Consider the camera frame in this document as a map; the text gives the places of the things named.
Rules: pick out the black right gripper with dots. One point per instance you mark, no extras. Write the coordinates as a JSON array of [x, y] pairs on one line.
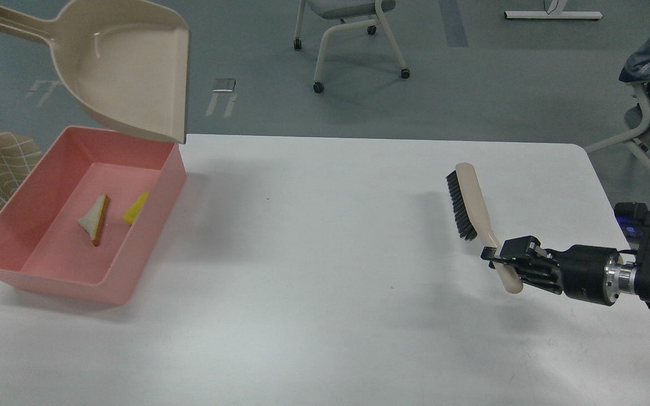
[[586, 273]]

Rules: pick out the beige hand brush black bristles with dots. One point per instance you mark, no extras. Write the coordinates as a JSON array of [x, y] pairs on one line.
[[469, 206]]

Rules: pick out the beige plastic dustpan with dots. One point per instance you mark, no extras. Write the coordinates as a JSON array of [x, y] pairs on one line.
[[125, 62]]

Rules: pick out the bread slice piece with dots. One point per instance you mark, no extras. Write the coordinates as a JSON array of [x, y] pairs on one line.
[[93, 221]]

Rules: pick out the yellow sponge piece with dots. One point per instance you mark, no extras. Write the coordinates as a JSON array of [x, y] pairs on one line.
[[131, 213]]

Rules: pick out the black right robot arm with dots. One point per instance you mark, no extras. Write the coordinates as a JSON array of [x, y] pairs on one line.
[[634, 220]]

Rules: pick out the pink plastic bin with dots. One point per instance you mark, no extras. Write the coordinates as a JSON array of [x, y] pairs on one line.
[[44, 249]]

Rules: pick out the white desk base bar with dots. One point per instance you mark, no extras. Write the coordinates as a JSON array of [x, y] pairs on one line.
[[554, 15]]

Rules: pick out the metal floor plate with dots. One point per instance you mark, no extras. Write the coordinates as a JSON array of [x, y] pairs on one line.
[[224, 85]]

